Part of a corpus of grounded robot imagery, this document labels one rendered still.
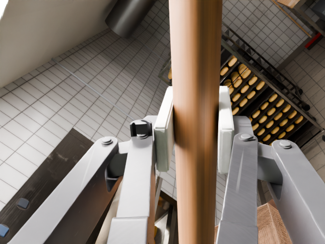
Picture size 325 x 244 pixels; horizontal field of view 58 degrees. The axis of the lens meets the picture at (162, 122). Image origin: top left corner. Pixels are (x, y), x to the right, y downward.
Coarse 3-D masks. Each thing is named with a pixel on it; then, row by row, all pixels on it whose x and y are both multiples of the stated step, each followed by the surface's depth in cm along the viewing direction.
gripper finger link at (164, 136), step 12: (168, 96) 20; (168, 108) 18; (156, 120) 17; (168, 120) 17; (156, 132) 16; (168, 132) 17; (156, 144) 17; (168, 144) 17; (156, 156) 17; (168, 156) 17; (156, 168) 17; (168, 168) 17
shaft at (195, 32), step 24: (192, 0) 15; (216, 0) 16; (192, 24) 16; (216, 24) 16; (192, 48) 16; (216, 48) 17; (192, 72) 17; (216, 72) 17; (192, 96) 18; (216, 96) 18; (192, 120) 18; (216, 120) 19; (192, 144) 19; (216, 144) 20; (192, 168) 20; (216, 168) 21; (192, 192) 21; (192, 216) 22; (192, 240) 23
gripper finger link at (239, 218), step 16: (240, 144) 15; (256, 144) 15; (240, 160) 13; (256, 160) 13; (240, 176) 12; (256, 176) 12; (240, 192) 11; (256, 192) 11; (224, 208) 11; (240, 208) 11; (256, 208) 11; (224, 224) 9; (240, 224) 9; (256, 224) 10; (224, 240) 9; (240, 240) 9; (256, 240) 9
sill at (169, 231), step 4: (172, 208) 215; (176, 208) 216; (168, 212) 216; (172, 212) 211; (176, 212) 213; (168, 216) 211; (172, 216) 207; (176, 216) 210; (168, 220) 207; (172, 220) 204; (168, 224) 203; (172, 224) 201; (168, 228) 199; (172, 228) 199; (168, 232) 195; (172, 232) 196; (164, 236) 196; (168, 236) 192; (172, 236) 193; (164, 240) 193; (168, 240) 188; (172, 240) 191
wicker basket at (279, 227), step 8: (264, 208) 205; (272, 208) 202; (272, 216) 192; (280, 216) 200; (264, 224) 211; (272, 224) 207; (280, 224) 192; (216, 232) 219; (264, 232) 209; (272, 232) 202; (280, 232) 183; (272, 240) 198; (280, 240) 175; (288, 240) 182
